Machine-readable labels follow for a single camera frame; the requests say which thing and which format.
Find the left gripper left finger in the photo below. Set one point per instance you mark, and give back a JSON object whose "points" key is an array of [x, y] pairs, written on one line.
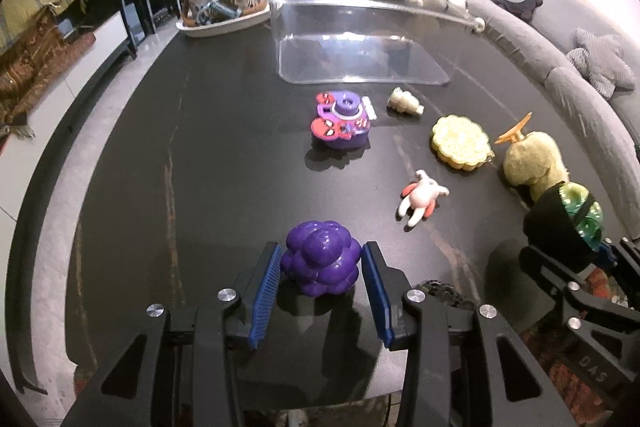
{"points": [[249, 301]]}

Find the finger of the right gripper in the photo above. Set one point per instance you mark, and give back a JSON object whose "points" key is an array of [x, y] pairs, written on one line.
{"points": [[615, 254], [548, 228]]}

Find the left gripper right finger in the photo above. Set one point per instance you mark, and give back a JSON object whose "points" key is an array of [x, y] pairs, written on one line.
{"points": [[395, 305]]}

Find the green ball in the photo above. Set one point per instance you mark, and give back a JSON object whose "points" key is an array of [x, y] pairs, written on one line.
{"points": [[584, 211]]}

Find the yellow plush duck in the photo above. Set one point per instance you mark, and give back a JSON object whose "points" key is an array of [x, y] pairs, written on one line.
{"points": [[533, 159]]}

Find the purple grape toy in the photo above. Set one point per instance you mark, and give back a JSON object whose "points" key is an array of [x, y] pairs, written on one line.
{"points": [[321, 258]]}

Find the pink rabbit figurine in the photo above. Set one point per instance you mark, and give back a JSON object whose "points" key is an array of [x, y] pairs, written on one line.
{"points": [[419, 198]]}

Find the yellow mooncake keychain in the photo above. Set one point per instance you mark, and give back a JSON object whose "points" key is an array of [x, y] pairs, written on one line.
{"points": [[461, 143]]}

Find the cream snowman figurine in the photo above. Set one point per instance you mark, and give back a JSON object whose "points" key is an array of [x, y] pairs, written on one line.
{"points": [[404, 102]]}

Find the purple spider toy camera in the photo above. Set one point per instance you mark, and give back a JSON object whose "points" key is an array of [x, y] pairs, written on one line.
{"points": [[343, 120]]}

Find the grey star cushion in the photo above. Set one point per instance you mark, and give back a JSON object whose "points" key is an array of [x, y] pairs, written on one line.
{"points": [[599, 59]]}

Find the grey curved sofa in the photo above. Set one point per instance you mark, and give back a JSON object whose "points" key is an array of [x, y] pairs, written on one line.
{"points": [[608, 129]]}

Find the clear plastic bin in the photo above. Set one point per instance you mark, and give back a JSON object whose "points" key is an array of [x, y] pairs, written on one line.
{"points": [[355, 41]]}

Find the brown patterned cloth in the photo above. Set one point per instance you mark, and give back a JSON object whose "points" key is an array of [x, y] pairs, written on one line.
{"points": [[29, 67]]}

